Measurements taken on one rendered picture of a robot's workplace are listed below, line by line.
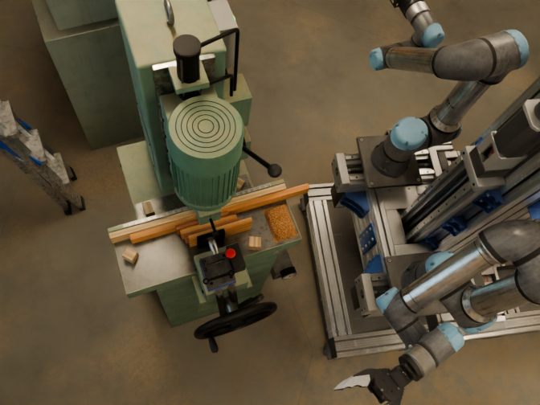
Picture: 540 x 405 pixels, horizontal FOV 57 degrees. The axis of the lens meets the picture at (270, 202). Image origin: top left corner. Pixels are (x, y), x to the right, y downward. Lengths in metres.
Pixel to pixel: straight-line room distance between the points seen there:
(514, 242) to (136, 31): 1.03
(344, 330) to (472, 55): 1.35
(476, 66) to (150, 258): 1.13
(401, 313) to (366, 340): 0.95
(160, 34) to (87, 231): 1.60
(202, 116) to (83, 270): 1.62
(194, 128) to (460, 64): 0.78
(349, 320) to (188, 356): 0.78
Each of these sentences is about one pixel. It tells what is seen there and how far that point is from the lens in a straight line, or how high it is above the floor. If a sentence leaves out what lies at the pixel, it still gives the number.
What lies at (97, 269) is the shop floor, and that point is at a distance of 2.62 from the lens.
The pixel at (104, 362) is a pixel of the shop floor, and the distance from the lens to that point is 2.53.
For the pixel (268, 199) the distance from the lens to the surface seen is 1.68.
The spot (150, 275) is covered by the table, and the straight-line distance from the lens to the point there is 1.64.
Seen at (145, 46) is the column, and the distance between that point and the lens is 1.25.
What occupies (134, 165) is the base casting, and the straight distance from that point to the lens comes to 1.89.
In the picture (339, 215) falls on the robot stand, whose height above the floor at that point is 0.21.
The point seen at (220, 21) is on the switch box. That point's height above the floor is 1.48.
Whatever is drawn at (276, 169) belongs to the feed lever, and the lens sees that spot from 1.19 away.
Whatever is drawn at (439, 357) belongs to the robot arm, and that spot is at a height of 1.25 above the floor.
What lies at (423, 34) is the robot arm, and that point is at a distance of 1.83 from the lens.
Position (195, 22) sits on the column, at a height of 1.52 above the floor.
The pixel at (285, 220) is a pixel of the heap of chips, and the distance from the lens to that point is 1.68.
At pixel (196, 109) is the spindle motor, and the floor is 1.50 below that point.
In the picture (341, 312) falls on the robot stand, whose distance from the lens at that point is 2.37.
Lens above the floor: 2.48
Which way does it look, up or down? 66 degrees down
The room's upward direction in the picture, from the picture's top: 17 degrees clockwise
